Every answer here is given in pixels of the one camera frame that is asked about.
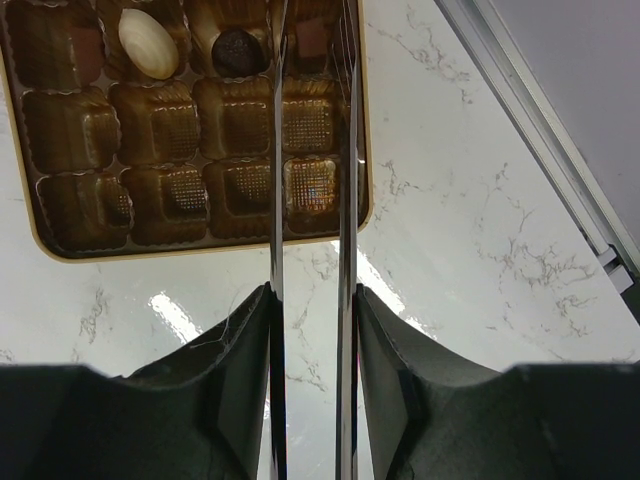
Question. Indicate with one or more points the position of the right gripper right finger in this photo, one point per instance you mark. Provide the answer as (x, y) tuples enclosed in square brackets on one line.
[(433, 414)]

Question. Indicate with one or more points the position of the right aluminium frame post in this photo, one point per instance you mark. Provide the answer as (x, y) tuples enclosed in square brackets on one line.
[(502, 65)]

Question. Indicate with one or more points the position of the white oval chocolate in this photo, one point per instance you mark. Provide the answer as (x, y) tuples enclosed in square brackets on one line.
[(148, 44)]

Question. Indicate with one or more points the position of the brown bar chocolate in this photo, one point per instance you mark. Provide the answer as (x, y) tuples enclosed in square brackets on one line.
[(88, 53)]

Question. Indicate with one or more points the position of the metal tongs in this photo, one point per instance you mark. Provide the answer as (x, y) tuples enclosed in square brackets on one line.
[(348, 69)]

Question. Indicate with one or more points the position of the dark brown round chocolate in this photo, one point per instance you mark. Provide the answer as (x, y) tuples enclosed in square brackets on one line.
[(237, 54)]

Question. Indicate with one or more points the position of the reddish brown chocolate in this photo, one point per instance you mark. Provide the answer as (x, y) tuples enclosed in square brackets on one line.
[(311, 38)]

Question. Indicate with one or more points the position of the gold chocolate box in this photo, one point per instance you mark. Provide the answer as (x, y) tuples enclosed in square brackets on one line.
[(129, 165)]

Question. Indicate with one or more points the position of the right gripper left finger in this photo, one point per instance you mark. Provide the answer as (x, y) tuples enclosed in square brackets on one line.
[(196, 413)]

